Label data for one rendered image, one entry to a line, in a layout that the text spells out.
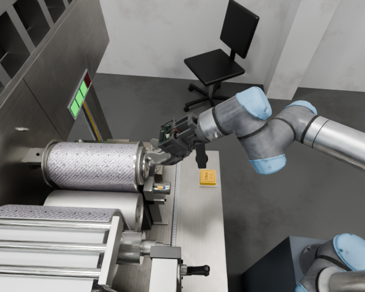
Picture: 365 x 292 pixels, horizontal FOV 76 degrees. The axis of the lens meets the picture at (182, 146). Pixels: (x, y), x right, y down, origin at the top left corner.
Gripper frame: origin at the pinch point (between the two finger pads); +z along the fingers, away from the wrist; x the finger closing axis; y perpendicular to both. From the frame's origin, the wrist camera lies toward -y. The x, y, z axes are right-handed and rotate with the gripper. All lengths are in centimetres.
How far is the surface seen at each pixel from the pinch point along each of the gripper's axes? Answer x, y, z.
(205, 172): -16.1, -37.8, 7.7
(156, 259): 30.7, 10.2, -15.4
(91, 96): -75, 1, 68
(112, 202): 12.9, 4.6, 9.9
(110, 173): 6.8, 8.9, 7.0
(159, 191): 6.6, -7.0, 4.2
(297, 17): -174, -92, -54
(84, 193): 10.2, 9.5, 17.4
